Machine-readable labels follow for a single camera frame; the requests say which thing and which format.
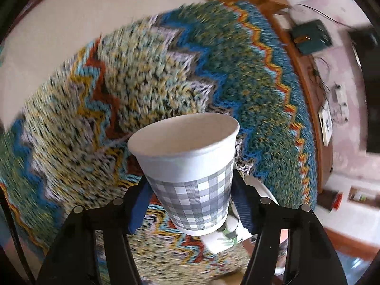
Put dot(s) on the colourful knitted zigzag table cover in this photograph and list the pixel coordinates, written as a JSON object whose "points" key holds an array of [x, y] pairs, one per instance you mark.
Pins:
{"points": [[68, 145]]}

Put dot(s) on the wooden wall niche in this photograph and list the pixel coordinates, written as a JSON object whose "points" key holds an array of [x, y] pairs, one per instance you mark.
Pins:
{"points": [[367, 197]]}

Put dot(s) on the dark green box appliance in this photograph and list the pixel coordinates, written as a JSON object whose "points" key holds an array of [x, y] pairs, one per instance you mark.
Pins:
{"points": [[311, 37]]}

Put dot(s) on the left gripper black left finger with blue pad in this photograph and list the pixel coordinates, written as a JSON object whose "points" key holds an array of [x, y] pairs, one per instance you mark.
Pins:
{"points": [[72, 257]]}

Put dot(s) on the dark red-lidded bin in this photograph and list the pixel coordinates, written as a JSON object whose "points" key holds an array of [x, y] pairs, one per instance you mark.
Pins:
{"points": [[329, 200]]}

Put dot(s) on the white leaf-print paper cup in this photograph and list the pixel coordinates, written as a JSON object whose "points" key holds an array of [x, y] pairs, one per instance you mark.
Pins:
{"points": [[232, 232]]}

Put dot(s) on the white flat device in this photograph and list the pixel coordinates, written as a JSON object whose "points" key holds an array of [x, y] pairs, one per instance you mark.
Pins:
{"points": [[325, 120]]}

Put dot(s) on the grey checked paper cup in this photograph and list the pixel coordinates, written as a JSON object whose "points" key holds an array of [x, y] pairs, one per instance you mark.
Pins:
{"points": [[189, 160]]}

